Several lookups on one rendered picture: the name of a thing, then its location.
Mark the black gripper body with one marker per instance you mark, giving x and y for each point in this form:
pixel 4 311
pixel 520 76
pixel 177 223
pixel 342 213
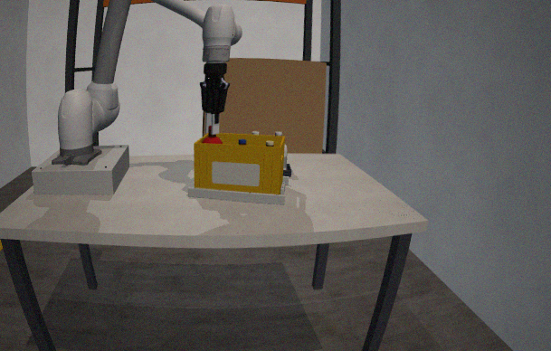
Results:
pixel 218 70

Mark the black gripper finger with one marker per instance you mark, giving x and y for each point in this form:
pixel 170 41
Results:
pixel 219 97
pixel 207 103

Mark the red bottle with pink label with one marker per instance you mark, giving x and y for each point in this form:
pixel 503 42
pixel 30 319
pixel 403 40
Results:
pixel 213 139

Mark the yellow crate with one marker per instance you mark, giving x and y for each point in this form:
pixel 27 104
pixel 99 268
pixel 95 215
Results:
pixel 232 167

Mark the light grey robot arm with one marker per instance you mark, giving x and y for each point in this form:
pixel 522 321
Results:
pixel 79 118

